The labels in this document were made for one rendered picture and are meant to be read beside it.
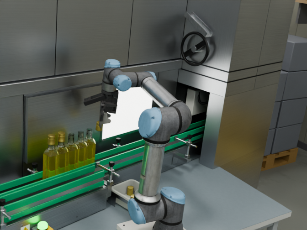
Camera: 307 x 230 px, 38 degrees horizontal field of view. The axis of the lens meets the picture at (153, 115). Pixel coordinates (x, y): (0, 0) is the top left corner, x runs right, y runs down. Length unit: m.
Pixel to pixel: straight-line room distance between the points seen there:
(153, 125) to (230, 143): 1.31
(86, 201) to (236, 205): 0.85
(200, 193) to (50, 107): 0.99
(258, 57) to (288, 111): 1.94
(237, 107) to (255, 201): 0.64
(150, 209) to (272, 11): 1.61
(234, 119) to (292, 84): 1.91
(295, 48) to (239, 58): 1.92
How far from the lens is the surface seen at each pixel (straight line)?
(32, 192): 2.12
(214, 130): 2.84
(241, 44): 2.76
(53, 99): 2.24
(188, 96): 3.07
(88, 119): 2.42
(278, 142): 4.93
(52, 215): 2.13
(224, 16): 2.71
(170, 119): 1.78
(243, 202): 2.61
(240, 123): 3.03
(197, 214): 2.41
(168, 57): 2.82
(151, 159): 1.84
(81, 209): 2.23
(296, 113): 4.99
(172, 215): 2.05
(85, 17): 2.29
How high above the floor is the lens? 1.98
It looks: 19 degrees down
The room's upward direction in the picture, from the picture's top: 6 degrees clockwise
